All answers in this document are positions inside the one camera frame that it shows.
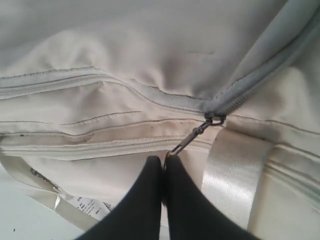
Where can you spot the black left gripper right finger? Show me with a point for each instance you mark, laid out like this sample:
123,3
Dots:
190,214

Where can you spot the white paper hang tag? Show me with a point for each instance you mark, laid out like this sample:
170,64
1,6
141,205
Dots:
77,208

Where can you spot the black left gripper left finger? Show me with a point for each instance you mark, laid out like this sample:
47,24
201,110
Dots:
138,215

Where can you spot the cream fabric duffel bag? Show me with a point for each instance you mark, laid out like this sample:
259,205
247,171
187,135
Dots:
90,88

